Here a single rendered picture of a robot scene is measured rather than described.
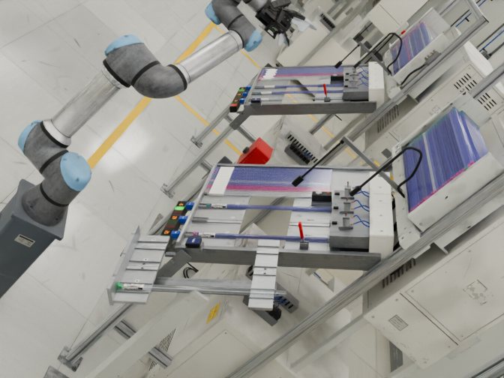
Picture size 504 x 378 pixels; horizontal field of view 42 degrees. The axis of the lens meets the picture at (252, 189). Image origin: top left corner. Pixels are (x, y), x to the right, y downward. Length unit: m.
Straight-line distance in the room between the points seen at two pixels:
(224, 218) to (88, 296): 0.82
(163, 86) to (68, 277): 1.22
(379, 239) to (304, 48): 4.77
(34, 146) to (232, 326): 0.96
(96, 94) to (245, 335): 1.03
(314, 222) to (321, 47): 4.47
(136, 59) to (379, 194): 1.02
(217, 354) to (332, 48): 4.70
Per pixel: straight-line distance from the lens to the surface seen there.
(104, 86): 2.15
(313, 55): 6.87
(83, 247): 3.19
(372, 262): 2.26
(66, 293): 2.97
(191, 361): 2.64
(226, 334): 2.52
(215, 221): 2.49
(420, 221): 2.17
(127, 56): 2.11
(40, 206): 2.26
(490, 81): 2.77
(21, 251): 2.38
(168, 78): 2.09
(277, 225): 3.91
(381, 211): 2.37
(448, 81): 3.54
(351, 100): 3.59
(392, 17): 6.76
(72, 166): 2.18
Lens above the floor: 2.03
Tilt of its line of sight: 26 degrees down
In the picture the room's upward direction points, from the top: 47 degrees clockwise
